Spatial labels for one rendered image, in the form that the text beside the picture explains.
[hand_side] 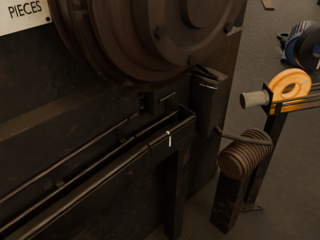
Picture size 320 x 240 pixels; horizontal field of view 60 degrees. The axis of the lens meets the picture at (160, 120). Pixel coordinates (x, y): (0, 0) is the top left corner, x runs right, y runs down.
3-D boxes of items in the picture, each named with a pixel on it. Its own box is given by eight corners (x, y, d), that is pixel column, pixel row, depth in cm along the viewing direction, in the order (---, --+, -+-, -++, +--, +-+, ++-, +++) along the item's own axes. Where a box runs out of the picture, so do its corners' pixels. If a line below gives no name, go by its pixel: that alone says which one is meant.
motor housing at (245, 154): (203, 223, 137) (217, 146, 103) (229, 197, 149) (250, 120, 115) (224, 242, 130) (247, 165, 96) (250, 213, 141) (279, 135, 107)
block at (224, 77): (185, 126, 108) (190, 72, 92) (199, 117, 112) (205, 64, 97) (207, 140, 102) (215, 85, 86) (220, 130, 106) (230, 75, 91)
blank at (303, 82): (275, 109, 110) (279, 115, 107) (259, 85, 101) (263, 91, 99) (312, 86, 105) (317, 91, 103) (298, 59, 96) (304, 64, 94)
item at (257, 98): (238, 103, 107) (240, 90, 103) (261, 99, 107) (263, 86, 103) (244, 112, 102) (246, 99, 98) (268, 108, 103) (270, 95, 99)
